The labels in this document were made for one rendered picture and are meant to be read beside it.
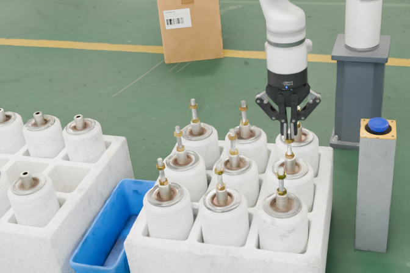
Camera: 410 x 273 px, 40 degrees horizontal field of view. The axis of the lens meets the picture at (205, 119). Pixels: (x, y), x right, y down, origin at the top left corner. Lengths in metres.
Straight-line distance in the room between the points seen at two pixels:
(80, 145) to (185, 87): 0.76
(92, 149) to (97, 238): 0.22
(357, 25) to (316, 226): 0.60
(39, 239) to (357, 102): 0.91
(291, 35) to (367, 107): 0.66
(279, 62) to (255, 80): 1.06
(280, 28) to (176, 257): 0.49
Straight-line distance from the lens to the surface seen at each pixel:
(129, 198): 1.47
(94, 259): 1.35
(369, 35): 1.54
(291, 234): 1.08
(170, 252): 1.14
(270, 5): 1.00
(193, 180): 1.21
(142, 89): 2.11
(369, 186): 1.25
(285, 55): 1.01
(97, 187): 1.38
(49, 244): 1.25
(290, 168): 1.17
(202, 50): 2.25
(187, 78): 2.14
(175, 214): 1.12
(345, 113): 1.63
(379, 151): 1.19
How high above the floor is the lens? 0.96
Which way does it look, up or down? 31 degrees down
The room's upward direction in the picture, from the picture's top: 7 degrees counter-clockwise
